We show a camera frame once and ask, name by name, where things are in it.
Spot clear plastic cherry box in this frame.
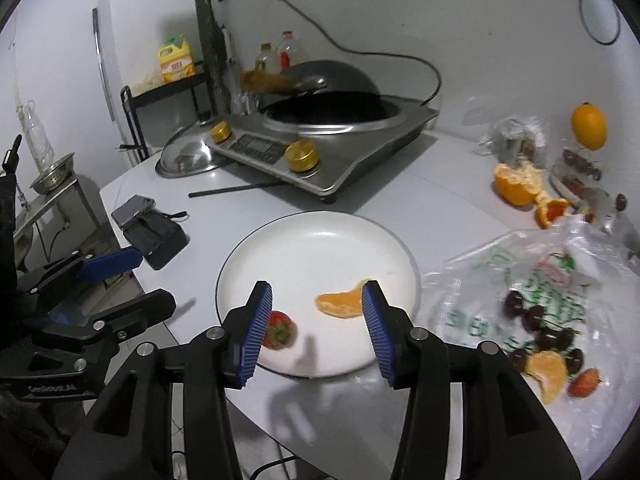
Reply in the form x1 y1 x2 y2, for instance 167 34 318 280
550 147 606 201

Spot red capped oil bottle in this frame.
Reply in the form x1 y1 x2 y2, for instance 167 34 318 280
276 31 301 72

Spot white round plate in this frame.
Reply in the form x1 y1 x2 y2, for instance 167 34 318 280
215 211 422 378

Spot red strawberry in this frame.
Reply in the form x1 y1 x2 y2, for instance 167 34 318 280
262 310 299 351
567 367 603 398

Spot pile of dark cherries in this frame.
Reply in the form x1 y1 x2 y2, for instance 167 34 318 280
501 289 586 376

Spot black hanging cable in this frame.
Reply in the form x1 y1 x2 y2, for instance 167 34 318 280
575 0 623 46

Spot black case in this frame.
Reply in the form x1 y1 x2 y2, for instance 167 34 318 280
122 210 191 271

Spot steel pot with lid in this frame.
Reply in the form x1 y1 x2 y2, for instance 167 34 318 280
550 192 640 261

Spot brown sauce bottle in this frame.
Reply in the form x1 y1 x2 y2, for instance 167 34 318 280
255 42 278 73

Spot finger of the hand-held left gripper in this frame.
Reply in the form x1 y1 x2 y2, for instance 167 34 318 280
15 246 144 306
31 288 177 387

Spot clear plastic bottle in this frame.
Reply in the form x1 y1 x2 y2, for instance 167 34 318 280
20 101 56 171

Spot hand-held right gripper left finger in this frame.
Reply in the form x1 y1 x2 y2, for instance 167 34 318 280
52 280 275 480

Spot metal stand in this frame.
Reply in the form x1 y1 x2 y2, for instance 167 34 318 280
15 175 101 261

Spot peeled orange segment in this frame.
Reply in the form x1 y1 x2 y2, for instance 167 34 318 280
315 280 368 320
525 350 568 406

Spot whole orange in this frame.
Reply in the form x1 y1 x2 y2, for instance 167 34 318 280
571 102 607 151

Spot black wok with wooden handle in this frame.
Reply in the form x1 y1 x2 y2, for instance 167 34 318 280
240 59 383 106

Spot dark vertical pipe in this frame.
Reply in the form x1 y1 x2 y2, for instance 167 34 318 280
192 0 226 116

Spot grey wall rail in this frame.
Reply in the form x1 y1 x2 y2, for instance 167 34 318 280
91 7 118 123

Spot steel bowl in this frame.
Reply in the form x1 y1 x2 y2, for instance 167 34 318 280
29 152 77 196

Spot orange peel pieces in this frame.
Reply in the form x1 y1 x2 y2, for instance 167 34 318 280
492 155 545 207

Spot black chopsticks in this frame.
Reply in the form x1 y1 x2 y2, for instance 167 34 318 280
188 180 283 199

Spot silver induction cooker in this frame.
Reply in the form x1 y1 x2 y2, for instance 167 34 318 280
202 95 441 203

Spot yellow detergent bottle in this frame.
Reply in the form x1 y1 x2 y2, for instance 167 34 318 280
157 34 197 85

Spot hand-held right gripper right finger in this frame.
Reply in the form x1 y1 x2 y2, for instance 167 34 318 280
361 281 581 480

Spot steel wok lid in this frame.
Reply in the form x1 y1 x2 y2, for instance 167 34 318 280
155 119 236 179

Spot black metal rack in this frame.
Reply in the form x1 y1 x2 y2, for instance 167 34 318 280
120 60 213 161

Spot clear printed plastic bag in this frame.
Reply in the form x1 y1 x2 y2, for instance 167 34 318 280
417 215 640 466

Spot black cooker power cable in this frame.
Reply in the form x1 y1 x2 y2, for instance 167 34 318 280
250 0 443 106

